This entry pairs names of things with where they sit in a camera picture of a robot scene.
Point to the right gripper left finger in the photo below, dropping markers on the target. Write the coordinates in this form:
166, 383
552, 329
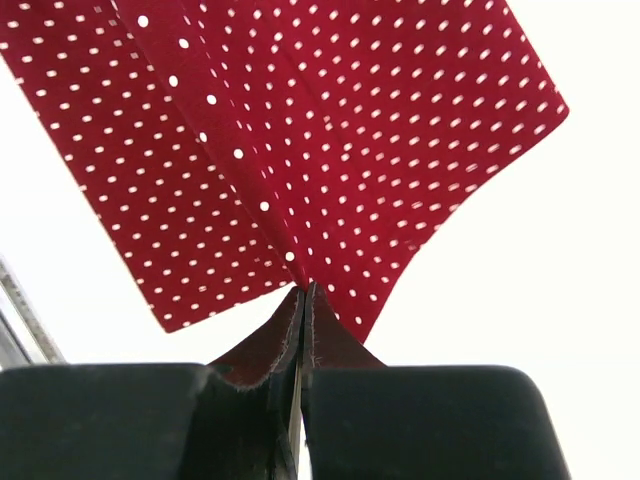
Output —
235, 418

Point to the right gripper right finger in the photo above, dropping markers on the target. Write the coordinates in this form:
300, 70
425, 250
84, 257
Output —
367, 420

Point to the red polka dot skirt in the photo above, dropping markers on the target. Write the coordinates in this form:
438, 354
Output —
233, 147

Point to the aluminium rail frame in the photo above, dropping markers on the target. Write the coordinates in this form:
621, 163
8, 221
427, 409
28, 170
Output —
24, 339

